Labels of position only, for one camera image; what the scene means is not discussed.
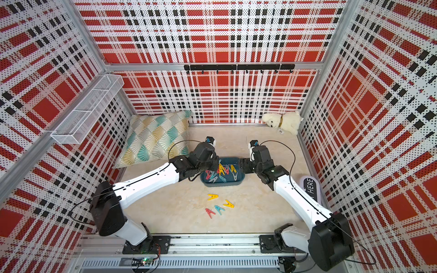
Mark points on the white wire mesh shelf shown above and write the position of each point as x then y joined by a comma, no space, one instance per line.
79,122

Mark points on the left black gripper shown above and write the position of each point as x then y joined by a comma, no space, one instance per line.
215,160

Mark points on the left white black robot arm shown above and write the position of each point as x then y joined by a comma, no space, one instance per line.
109,201

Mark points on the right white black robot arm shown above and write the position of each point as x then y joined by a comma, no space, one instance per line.
327,238

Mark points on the green circuit board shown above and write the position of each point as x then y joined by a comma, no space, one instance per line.
140,262

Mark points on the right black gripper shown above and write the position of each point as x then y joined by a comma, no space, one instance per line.
246,162

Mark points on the teal plastic storage box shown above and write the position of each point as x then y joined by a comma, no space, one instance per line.
226,161

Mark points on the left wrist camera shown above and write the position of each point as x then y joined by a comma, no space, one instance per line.
211,140

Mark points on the patterned teal yellow pillow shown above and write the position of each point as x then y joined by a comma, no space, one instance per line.
151,138

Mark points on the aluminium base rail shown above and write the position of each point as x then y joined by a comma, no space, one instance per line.
192,253

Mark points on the white plush dog toy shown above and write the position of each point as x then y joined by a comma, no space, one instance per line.
288,122

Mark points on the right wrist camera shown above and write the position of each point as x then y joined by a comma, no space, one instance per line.
252,144

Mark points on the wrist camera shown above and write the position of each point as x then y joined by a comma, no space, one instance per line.
211,140
252,144

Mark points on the black wall hook rail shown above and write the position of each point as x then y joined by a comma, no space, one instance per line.
240,67

